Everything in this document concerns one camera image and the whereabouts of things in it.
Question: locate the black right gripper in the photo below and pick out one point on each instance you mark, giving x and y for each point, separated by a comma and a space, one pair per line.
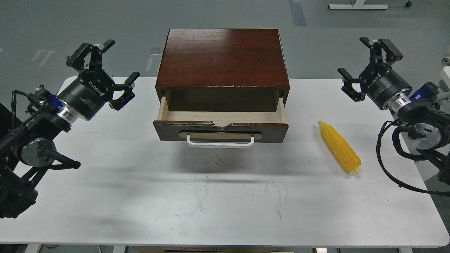
380, 82

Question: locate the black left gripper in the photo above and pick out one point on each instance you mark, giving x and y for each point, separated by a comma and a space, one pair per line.
89, 93

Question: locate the yellow corn cob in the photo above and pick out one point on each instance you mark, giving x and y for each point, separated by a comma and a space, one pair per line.
339, 147

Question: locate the wooden drawer with white handle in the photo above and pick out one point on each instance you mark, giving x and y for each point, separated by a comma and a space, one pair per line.
208, 129

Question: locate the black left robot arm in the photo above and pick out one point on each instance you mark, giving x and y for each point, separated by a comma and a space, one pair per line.
29, 127

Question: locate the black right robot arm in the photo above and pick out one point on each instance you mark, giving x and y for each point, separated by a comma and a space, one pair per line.
422, 129

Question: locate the white table leg base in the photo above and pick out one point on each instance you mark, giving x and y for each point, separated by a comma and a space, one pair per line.
358, 5

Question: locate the dark wooden cabinet box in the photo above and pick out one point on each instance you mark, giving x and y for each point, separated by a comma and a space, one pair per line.
229, 58

